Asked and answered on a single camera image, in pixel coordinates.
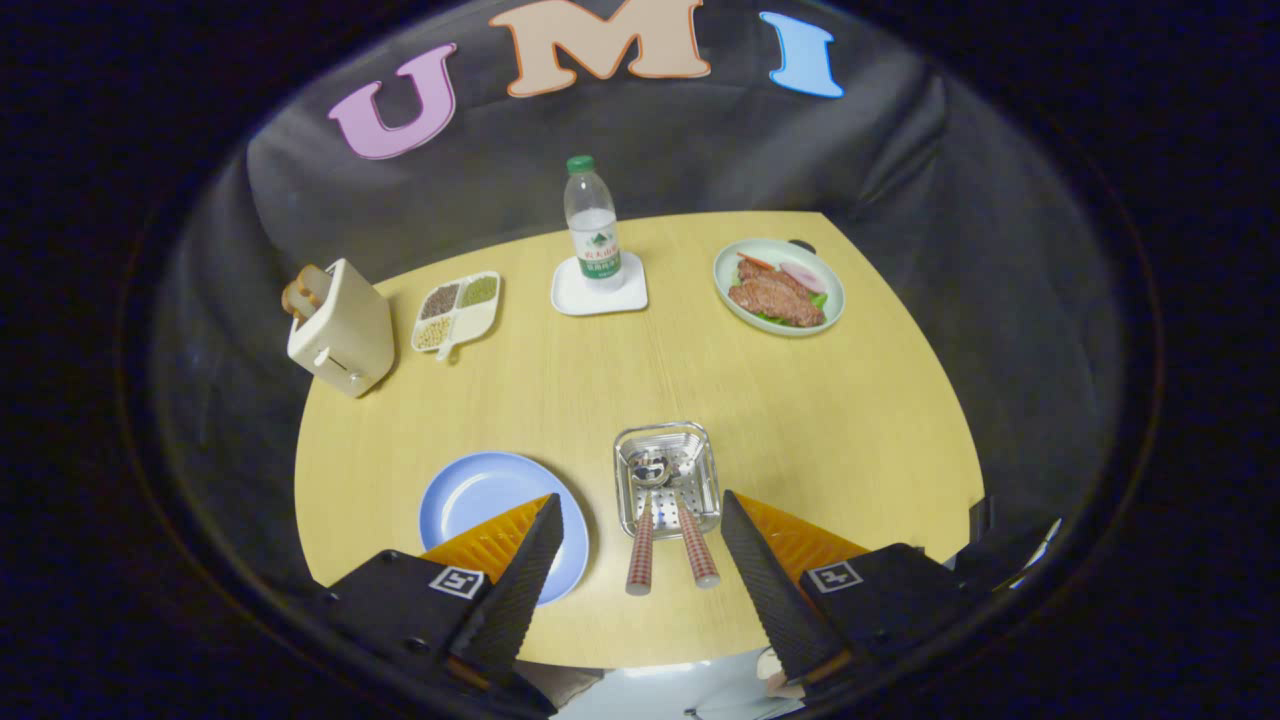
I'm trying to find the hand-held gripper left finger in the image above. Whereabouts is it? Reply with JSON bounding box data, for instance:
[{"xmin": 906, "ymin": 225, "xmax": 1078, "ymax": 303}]
[{"xmin": 320, "ymin": 492, "xmax": 566, "ymax": 716}]

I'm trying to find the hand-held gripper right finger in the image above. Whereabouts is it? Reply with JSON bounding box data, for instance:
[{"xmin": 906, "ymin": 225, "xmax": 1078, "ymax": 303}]
[{"xmin": 720, "ymin": 490, "xmax": 1001, "ymax": 701}]

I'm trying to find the fork with checked handle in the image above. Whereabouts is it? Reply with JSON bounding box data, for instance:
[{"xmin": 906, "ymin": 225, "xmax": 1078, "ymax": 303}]
[{"xmin": 672, "ymin": 470, "xmax": 721, "ymax": 589}]

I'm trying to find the spoon with checked handle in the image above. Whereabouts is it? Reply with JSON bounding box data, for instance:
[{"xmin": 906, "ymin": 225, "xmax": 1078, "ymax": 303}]
[{"xmin": 626, "ymin": 452, "xmax": 671, "ymax": 597}]

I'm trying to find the blue round plate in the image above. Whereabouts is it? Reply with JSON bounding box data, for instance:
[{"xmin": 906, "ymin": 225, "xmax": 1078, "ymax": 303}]
[{"xmin": 418, "ymin": 452, "xmax": 591, "ymax": 607}]

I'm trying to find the metal perforated basket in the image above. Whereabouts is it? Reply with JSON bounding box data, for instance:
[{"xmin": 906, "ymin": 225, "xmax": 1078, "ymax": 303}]
[{"xmin": 613, "ymin": 421, "xmax": 722, "ymax": 541}]

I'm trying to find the white divided bean dish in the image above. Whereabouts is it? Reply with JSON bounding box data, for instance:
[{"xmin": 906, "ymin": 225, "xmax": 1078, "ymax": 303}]
[{"xmin": 411, "ymin": 271, "xmax": 502, "ymax": 362}]

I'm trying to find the brown grilled meat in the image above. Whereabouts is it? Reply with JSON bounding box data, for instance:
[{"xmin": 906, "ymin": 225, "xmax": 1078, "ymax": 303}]
[{"xmin": 728, "ymin": 260, "xmax": 826, "ymax": 328}]

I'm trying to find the white square coaster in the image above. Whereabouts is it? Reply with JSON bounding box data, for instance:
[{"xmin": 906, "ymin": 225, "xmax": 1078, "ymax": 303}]
[{"xmin": 551, "ymin": 252, "xmax": 649, "ymax": 318}]

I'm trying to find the cream toaster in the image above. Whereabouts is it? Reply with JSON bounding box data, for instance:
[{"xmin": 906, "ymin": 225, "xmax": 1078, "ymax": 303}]
[{"xmin": 287, "ymin": 258, "xmax": 396, "ymax": 399}]

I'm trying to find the pale green food plate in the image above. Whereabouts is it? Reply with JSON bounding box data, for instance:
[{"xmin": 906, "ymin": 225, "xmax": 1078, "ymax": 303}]
[{"xmin": 713, "ymin": 238, "xmax": 846, "ymax": 337}]

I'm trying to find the clear water bottle green cap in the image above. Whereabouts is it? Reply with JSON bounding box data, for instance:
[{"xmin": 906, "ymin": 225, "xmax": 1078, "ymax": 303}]
[{"xmin": 563, "ymin": 155, "xmax": 624, "ymax": 293}]

